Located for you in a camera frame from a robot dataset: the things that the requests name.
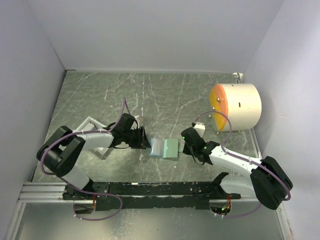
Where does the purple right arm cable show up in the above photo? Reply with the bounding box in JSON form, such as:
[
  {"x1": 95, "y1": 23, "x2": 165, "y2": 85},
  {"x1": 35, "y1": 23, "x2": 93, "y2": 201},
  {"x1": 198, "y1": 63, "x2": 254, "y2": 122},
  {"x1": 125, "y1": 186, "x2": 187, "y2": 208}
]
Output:
[{"x1": 194, "y1": 110, "x2": 292, "y2": 218}]

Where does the white cylinder with orange lid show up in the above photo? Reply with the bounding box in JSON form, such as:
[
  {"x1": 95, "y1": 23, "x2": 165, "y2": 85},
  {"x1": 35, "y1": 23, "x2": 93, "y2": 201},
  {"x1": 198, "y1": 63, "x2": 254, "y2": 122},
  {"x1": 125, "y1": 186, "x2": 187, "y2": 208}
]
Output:
[{"x1": 209, "y1": 83, "x2": 262, "y2": 132}]

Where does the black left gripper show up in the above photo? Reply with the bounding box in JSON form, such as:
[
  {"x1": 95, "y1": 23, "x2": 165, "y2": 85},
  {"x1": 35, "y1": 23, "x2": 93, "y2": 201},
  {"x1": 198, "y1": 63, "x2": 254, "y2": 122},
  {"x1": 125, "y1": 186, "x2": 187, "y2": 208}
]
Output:
[{"x1": 123, "y1": 126, "x2": 152, "y2": 150}]

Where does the white card tray box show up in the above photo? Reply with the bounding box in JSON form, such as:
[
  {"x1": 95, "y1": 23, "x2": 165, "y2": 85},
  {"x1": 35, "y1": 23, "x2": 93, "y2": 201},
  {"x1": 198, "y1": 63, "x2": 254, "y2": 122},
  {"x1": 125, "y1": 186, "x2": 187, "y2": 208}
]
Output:
[{"x1": 73, "y1": 116, "x2": 114, "y2": 159}]

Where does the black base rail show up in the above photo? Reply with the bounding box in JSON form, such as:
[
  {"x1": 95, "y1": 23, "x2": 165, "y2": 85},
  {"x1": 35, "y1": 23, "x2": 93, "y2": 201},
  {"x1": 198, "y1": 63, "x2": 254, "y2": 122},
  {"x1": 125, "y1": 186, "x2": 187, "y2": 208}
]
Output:
[{"x1": 62, "y1": 172, "x2": 241, "y2": 211}]

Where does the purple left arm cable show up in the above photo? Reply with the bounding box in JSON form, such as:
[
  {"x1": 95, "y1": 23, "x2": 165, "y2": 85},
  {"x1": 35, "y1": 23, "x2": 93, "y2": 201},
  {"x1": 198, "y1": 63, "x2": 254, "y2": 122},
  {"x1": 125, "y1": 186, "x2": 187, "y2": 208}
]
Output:
[{"x1": 41, "y1": 98, "x2": 128, "y2": 221}]

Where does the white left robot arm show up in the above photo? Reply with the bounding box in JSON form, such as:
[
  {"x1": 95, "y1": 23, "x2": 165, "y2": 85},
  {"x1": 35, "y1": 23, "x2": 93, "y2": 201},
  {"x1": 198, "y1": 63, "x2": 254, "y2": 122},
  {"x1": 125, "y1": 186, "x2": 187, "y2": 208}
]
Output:
[{"x1": 36, "y1": 113, "x2": 151, "y2": 200}]

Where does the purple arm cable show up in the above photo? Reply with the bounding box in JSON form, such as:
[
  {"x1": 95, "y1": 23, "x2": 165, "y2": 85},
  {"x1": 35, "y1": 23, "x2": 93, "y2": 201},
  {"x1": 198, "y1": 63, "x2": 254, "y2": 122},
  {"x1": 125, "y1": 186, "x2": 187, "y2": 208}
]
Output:
[
  {"x1": 194, "y1": 110, "x2": 292, "y2": 218},
  {"x1": 41, "y1": 98, "x2": 128, "y2": 221}
]

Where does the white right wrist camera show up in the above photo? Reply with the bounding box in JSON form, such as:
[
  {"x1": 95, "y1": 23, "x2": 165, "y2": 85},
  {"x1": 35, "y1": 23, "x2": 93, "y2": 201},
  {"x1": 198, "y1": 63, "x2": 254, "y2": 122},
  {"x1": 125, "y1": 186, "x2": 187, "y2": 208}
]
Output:
[{"x1": 191, "y1": 121, "x2": 206, "y2": 138}]

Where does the green card holder wallet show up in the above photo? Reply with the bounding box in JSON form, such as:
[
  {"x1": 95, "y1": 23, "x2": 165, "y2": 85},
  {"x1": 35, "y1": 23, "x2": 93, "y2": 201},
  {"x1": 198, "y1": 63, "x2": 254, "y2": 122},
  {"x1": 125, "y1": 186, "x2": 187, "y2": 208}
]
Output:
[{"x1": 149, "y1": 138, "x2": 179, "y2": 159}]

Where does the aluminium frame profile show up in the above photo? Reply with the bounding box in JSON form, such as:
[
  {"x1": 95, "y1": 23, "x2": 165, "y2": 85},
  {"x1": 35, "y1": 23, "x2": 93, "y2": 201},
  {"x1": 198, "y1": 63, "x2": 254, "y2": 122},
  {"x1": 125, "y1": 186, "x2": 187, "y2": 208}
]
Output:
[{"x1": 18, "y1": 182, "x2": 66, "y2": 203}]

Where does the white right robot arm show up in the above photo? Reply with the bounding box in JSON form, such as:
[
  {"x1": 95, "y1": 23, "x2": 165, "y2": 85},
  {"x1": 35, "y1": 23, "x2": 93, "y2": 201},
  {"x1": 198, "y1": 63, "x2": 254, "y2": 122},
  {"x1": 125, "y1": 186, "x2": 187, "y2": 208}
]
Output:
[{"x1": 181, "y1": 127, "x2": 293, "y2": 210}]

